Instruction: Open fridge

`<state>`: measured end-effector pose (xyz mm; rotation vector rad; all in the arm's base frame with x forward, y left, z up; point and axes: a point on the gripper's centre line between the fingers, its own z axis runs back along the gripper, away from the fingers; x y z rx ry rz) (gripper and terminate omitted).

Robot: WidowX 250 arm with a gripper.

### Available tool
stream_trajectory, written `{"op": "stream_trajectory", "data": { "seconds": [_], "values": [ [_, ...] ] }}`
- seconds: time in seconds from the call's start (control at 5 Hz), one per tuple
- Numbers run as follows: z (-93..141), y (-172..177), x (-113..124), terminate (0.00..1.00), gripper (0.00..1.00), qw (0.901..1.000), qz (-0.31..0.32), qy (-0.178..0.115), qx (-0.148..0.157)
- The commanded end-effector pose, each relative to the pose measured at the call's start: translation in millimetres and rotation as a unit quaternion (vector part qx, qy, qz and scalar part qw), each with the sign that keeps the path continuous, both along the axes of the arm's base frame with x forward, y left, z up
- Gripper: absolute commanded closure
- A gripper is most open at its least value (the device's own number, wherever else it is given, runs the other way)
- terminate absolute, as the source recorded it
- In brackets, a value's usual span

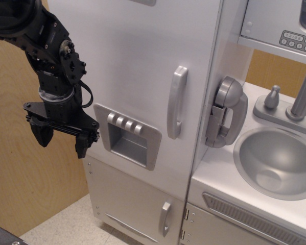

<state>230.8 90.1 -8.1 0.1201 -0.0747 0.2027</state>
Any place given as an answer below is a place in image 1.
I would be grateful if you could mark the silver toy telephone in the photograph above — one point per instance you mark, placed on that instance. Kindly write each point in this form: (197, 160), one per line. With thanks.
(228, 114)

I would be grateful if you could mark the silver toy faucet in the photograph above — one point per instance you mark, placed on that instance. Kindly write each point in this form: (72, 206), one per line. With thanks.
(298, 110)

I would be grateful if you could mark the toy microwave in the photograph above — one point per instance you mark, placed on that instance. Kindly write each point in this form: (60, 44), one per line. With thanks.
(279, 23)

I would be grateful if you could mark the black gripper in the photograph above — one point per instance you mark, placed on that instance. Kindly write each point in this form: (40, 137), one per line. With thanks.
(66, 116)

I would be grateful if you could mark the silver ice dispenser panel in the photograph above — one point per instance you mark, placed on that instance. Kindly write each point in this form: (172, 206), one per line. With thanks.
(128, 138)

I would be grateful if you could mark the silver toy sink bowl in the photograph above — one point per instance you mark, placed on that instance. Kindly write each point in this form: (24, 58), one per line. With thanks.
(273, 161)

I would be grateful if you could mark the silver faucet knob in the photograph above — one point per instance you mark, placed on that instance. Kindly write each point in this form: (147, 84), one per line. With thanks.
(272, 99)

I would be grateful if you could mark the white toy fridge door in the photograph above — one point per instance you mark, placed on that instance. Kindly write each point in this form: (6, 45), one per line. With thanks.
(131, 51)

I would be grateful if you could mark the silver oven vent panel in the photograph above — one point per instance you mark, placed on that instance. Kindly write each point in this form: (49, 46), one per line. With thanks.
(252, 222)

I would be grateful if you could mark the white lower freezer door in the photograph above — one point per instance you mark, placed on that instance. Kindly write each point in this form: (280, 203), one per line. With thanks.
(131, 205)

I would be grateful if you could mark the silver fridge door handle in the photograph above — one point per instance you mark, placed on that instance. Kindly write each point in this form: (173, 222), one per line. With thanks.
(178, 84)

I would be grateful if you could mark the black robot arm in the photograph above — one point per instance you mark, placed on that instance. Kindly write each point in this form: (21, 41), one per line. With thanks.
(29, 26)

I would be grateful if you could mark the silver freezer door handle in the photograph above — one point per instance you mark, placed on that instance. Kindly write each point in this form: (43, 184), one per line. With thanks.
(163, 227)

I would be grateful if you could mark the white toy kitchen cabinet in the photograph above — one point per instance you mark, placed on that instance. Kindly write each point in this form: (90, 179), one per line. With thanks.
(216, 173)

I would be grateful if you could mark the dark object bottom left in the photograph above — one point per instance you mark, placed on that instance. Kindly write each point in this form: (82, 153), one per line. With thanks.
(8, 239)

